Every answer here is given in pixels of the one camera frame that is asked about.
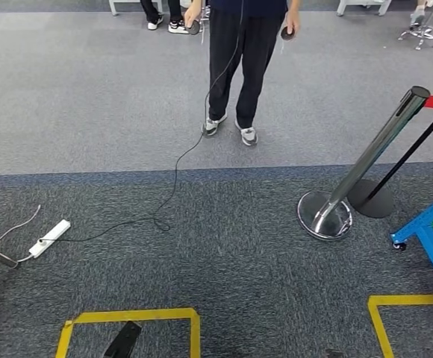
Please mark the dark left robot hand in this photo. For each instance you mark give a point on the dark left robot hand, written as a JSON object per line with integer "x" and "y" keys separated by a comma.
{"x": 123, "y": 341}

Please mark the blue metal shelf rack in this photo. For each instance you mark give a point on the blue metal shelf rack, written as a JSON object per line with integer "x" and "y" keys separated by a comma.
{"x": 429, "y": 232}

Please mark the yellow floor tape square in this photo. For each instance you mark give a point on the yellow floor tape square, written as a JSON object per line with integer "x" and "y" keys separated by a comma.
{"x": 134, "y": 314}

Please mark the white power strip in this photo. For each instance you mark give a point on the white power strip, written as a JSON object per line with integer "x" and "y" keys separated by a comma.
{"x": 50, "y": 238}

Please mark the person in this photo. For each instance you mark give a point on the person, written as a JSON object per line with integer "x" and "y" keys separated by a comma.
{"x": 227, "y": 59}
{"x": 418, "y": 15}
{"x": 156, "y": 15}

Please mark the black round controller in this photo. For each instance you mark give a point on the black round controller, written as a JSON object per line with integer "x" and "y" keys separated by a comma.
{"x": 193, "y": 28}
{"x": 287, "y": 33}

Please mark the thin black pole stand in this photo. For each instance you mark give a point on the thin black pole stand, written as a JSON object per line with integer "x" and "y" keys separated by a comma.
{"x": 373, "y": 200}

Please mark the black chrome belt stanchion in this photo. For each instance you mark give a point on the black chrome belt stanchion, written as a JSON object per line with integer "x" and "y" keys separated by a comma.
{"x": 373, "y": 148}

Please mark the chrome swivel stool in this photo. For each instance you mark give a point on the chrome swivel stool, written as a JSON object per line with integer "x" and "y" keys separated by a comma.
{"x": 421, "y": 32}

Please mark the white table frame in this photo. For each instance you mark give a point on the white table frame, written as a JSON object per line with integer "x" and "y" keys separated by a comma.
{"x": 134, "y": 4}
{"x": 366, "y": 5}

